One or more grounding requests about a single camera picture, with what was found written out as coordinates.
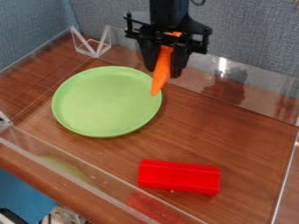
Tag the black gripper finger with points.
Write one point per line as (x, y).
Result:
(149, 51)
(178, 59)

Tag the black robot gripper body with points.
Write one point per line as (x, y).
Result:
(158, 33)

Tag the orange toy carrot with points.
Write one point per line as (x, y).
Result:
(161, 70)

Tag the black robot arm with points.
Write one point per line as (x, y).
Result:
(168, 8)

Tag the green round plate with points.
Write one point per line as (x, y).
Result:
(105, 101)

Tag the red rectangular block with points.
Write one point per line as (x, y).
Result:
(177, 176)

